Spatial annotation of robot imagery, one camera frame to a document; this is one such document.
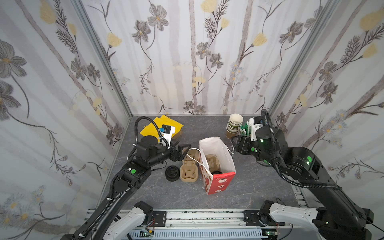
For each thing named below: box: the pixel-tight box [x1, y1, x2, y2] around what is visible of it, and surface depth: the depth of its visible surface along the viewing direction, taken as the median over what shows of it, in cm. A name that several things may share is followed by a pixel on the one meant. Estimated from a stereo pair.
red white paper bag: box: [198, 136, 236, 195], surface depth 75 cm
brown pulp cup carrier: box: [179, 148, 199, 183], surface depth 87 cm
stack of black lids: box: [165, 165, 180, 182], surface depth 88 cm
